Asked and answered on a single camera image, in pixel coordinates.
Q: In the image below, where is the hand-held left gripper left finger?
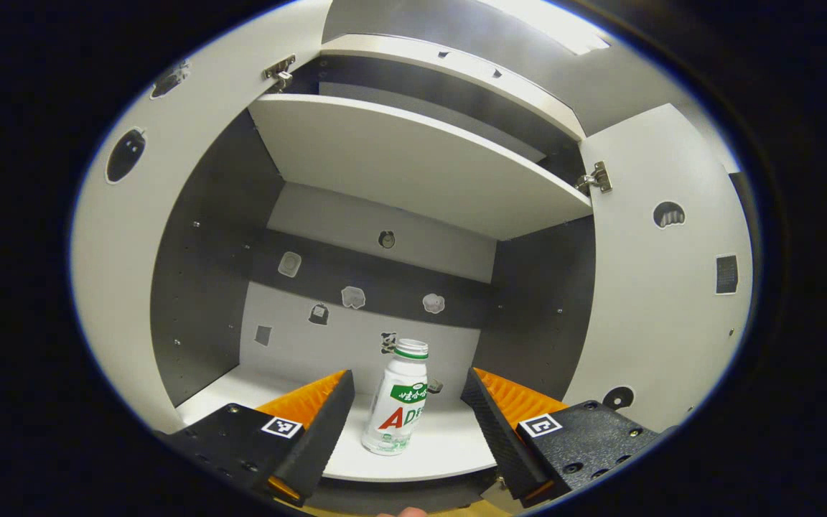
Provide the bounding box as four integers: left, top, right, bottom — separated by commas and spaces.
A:
159, 368, 357, 508

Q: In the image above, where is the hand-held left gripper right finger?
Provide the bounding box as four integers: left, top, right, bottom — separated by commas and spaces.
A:
460, 368, 676, 509

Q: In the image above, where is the white green drink bottle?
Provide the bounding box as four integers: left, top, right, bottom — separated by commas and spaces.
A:
361, 338, 430, 457

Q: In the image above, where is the white cabinet door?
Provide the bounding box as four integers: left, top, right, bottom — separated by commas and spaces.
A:
564, 103, 755, 432
69, 0, 332, 435

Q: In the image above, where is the white cabinet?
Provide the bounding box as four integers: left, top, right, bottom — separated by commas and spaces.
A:
149, 32, 597, 507

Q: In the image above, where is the metal door hinge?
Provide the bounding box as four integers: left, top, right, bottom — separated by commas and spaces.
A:
263, 55, 297, 92
575, 161, 613, 195

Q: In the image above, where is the white cabinet shelf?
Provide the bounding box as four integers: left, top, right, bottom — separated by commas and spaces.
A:
248, 93, 594, 241

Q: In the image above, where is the long ceiling light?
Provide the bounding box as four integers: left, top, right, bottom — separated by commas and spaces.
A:
485, 0, 612, 57

